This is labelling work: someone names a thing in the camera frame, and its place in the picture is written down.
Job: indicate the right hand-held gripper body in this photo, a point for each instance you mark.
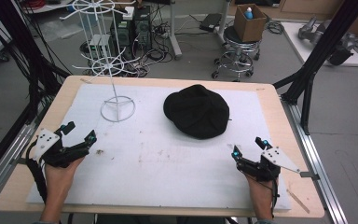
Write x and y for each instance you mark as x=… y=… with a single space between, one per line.
x=272 y=161

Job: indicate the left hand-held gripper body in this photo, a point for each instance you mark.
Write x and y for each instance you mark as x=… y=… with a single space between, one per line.
x=48 y=141

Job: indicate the black hat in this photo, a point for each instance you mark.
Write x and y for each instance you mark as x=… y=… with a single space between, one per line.
x=195 y=112

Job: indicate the person's right hand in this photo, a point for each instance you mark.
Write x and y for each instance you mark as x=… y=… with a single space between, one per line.
x=261 y=194

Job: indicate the person's left hand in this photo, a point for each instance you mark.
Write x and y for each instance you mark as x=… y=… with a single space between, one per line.
x=59 y=180

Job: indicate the wooden table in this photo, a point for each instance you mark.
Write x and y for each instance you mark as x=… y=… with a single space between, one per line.
x=279 y=118

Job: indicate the thin wooden stick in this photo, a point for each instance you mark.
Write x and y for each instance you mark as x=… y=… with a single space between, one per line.
x=298 y=201

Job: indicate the white foam mat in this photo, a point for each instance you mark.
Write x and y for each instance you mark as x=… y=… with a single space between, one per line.
x=167 y=174

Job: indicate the white electronics box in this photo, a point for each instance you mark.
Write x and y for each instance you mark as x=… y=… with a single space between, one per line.
x=99 y=46

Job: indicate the chrome rolling stool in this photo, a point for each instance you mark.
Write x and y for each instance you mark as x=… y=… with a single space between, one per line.
x=237 y=56

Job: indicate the white platform board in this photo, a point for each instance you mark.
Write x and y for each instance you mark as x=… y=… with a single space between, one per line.
x=295 y=43

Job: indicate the cardboard box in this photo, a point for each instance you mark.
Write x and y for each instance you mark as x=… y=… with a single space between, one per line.
x=250 y=29

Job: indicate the black computer tower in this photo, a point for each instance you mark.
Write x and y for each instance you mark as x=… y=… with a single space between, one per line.
x=143 y=31

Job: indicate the white desk leg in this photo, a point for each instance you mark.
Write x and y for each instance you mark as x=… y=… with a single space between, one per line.
x=174 y=34
x=223 y=21

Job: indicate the blue bottle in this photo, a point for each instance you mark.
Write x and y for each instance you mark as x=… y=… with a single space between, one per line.
x=248 y=13

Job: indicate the black power adapter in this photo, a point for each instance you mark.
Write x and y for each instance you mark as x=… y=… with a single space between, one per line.
x=210 y=22

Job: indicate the grey metal bracket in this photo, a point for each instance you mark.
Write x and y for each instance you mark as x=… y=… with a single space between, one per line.
x=309 y=175
x=18 y=161

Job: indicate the aluminium rail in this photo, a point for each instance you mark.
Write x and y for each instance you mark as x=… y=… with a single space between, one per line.
x=310 y=146
x=9 y=152

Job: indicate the black frame post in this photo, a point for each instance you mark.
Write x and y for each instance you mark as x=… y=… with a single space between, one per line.
x=28 y=53
x=320 y=53

